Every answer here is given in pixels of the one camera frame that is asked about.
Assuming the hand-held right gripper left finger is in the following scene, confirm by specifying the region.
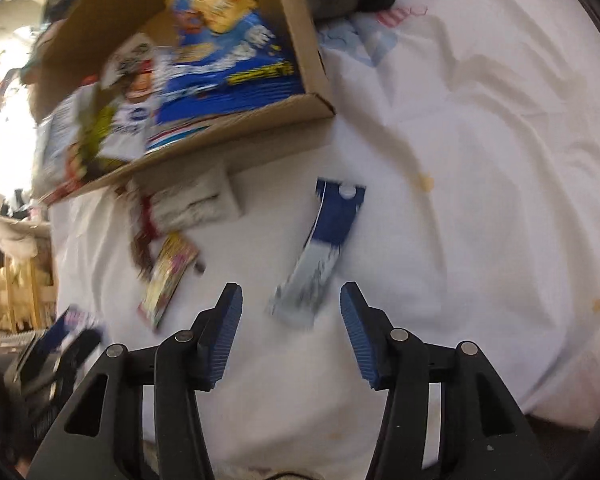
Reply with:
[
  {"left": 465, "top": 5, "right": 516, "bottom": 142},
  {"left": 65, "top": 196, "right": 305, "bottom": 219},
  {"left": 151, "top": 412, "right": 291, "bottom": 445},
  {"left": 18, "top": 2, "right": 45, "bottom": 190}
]
[{"left": 27, "top": 282, "right": 244, "bottom": 480}]

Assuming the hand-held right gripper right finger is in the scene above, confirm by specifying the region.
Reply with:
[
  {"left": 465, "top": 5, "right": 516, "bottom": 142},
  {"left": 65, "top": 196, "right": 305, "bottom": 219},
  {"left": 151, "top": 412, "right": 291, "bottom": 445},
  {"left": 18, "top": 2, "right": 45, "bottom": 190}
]
[{"left": 340, "top": 282, "right": 553, "bottom": 480}]

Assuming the small blue snack packet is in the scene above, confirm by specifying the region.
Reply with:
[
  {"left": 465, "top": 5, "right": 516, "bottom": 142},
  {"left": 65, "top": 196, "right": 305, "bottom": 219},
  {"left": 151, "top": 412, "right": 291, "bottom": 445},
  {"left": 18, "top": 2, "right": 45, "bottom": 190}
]
[{"left": 45, "top": 305, "right": 106, "bottom": 347}]

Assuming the yellow red snack packet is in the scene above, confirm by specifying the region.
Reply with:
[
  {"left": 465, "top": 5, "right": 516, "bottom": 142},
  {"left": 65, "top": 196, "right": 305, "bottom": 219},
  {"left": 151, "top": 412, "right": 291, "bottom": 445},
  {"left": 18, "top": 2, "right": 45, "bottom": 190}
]
[{"left": 138, "top": 231, "right": 201, "bottom": 332}]

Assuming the blue white stick packet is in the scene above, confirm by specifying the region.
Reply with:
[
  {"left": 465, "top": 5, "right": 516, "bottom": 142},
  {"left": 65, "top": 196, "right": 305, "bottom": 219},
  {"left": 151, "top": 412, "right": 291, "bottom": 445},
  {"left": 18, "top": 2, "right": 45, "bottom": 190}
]
[{"left": 265, "top": 177, "right": 367, "bottom": 332}]

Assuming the red white stick packet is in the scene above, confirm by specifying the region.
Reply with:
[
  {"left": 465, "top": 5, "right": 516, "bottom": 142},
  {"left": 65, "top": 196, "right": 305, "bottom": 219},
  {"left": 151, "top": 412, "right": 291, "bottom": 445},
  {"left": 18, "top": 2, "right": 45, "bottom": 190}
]
[{"left": 126, "top": 180, "right": 157, "bottom": 278}]

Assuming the white snack bar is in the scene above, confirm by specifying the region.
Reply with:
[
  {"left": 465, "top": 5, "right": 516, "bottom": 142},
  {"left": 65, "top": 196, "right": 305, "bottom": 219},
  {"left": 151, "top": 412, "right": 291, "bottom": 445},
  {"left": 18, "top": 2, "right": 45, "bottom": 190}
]
[{"left": 149, "top": 166, "right": 244, "bottom": 232}]

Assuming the green yellow snack packet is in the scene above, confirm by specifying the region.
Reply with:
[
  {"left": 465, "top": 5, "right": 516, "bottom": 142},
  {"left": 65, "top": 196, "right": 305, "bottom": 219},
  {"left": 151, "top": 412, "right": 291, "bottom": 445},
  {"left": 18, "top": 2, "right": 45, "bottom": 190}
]
[{"left": 67, "top": 84, "right": 118, "bottom": 177}]

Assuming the white red snack packet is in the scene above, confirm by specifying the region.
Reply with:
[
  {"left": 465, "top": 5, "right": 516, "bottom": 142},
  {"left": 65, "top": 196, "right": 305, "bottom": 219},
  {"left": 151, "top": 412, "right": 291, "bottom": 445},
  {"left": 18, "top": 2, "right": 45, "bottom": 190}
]
[{"left": 99, "top": 34, "right": 162, "bottom": 162}]

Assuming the blue yellow bear snack packet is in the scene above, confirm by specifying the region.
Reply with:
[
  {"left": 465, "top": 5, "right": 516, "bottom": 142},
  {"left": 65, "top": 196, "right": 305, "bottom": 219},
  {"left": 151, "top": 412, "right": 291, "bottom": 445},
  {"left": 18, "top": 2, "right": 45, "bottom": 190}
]
[{"left": 154, "top": 0, "right": 307, "bottom": 127}]

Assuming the brown cardboard box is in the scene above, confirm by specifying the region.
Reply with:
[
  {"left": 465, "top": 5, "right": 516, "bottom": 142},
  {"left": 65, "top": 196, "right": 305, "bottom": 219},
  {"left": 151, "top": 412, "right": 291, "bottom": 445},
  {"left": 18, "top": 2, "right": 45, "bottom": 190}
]
[{"left": 29, "top": 0, "right": 337, "bottom": 202}]

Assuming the white bed sheet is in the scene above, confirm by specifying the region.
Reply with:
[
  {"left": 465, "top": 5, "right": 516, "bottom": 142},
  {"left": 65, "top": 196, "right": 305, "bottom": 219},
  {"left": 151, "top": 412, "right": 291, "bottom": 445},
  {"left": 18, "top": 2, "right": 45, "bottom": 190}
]
[{"left": 47, "top": 0, "right": 600, "bottom": 480}]

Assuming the wooden frame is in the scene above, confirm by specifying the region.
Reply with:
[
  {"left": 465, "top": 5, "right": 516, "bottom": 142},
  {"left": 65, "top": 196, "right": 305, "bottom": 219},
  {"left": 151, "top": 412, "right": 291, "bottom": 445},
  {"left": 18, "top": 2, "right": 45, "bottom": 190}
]
[{"left": 0, "top": 227, "right": 57, "bottom": 333}]

